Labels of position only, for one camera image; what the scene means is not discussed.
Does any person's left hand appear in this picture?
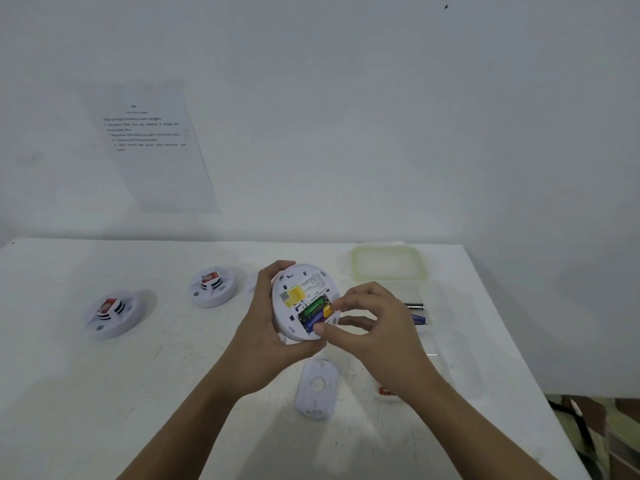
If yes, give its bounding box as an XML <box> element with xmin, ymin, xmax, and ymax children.
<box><xmin>219</xmin><ymin>261</ymin><xmax>328</xmax><ymax>398</ymax></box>

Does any person's right hand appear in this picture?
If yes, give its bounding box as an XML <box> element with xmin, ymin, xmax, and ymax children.
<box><xmin>312</xmin><ymin>282</ymin><xmax>444</xmax><ymax>403</ymax></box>

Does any blue yellow battery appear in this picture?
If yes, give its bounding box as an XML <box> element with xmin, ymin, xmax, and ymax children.
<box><xmin>305</xmin><ymin>306</ymin><xmax>335</xmax><ymax>335</ymax></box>

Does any white smoke detector yellow label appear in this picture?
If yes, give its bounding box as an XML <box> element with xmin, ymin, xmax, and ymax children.
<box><xmin>271</xmin><ymin>264</ymin><xmax>342</xmax><ymax>342</ymax></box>

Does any person's left forearm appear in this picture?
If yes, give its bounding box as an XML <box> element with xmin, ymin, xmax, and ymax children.
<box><xmin>117</xmin><ymin>366</ymin><xmax>247</xmax><ymax>480</ymax></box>

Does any person's right forearm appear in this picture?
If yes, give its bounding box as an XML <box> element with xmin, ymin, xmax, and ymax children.
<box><xmin>396</xmin><ymin>369</ymin><xmax>557</xmax><ymax>480</ymax></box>

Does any green battery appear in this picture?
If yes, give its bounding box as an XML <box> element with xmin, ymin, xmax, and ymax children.
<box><xmin>299</xmin><ymin>296</ymin><xmax>330</xmax><ymax>321</ymax></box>

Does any white round mounting plate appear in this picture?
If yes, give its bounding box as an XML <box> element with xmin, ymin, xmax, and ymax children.
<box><xmin>294</xmin><ymin>358</ymin><xmax>342</xmax><ymax>421</ymax></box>

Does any white smoke detector red label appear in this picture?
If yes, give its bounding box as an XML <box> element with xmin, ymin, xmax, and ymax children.
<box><xmin>84</xmin><ymin>291</ymin><xmax>146</xmax><ymax>340</ymax></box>
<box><xmin>188</xmin><ymin>266</ymin><xmax>239</xmax><ymax>309</ymax></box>

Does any clear lid green rim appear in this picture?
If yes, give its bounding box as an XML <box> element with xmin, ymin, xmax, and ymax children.
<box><xmin>351</xmin><ymin>244</ymin><xmax>429</xmax><ymax>282</ymax></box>

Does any clear plastic container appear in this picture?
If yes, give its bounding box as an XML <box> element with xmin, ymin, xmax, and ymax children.
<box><xmin>344</xmin><ymin>279</ymin><xmax>489</xmax><ymax>401</ymax></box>

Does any printed paper sheet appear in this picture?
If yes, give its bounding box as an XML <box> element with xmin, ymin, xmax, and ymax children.
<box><xmin>84</xmin><ymin>84</ymin><xmax>220</xmax><ymax>214</ymax></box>

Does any black cable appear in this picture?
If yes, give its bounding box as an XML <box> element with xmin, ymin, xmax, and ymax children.
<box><xmin>548</xmin><ymin>400</ymin><xmax>603</xmax><ymax>475</ymax></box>

